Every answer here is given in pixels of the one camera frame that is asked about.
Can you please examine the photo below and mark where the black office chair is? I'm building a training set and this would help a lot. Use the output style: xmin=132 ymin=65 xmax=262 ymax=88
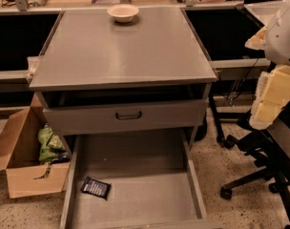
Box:
xmin=220 ymin=101 xmax=290 ymax=229

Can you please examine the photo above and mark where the brown cardboard box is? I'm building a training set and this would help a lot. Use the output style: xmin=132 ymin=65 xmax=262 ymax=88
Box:
xmin=0 ymin=95 xmax=70 ymax=198

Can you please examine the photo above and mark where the grey drawer cabinet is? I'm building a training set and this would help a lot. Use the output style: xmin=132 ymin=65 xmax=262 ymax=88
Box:
xmin=28 ymin=6 xmax=218 ymax=151

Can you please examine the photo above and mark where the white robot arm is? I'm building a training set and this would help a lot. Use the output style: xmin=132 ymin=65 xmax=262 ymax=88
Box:
xmin=245 ymin=0 xmax=290 ymax=130

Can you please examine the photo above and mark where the grey upper drawer with handle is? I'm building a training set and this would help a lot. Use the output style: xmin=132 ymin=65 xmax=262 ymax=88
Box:
xmin=44 ymin=99 xmax=207 ymax=135

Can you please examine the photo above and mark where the grey open middle drawer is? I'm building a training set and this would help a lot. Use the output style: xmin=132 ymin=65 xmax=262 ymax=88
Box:
xmin=59 ymin=129 xmax=222 ymax=229

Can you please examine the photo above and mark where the black hanging cable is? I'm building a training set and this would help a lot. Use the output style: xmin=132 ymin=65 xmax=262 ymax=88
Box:
xmin=221 ymin=58 xmax=260 ymax=107

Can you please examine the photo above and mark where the white ceramic bowl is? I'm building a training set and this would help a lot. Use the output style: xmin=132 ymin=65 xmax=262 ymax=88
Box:
xmin=107 ymin=4 xmax=139 ymax=23

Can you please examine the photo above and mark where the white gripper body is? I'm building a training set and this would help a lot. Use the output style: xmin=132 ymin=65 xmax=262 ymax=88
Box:
xmin=249 ymin=65 xmax=290 ymax=130

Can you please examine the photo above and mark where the green snack bag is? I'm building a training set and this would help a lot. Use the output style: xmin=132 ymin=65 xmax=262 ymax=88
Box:
xmin=38 ymin=124 xmax=70 ymax=164

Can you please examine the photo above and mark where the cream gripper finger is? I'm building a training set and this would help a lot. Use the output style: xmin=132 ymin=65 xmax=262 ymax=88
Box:
xmin=245 ymin=26 xmax=267 ymax=51

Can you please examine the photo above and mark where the dark blue rxbar wrapper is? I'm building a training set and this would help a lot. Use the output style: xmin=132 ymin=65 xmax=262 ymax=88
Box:
xmin=80 ymin=177 xmax=111 ymax=199

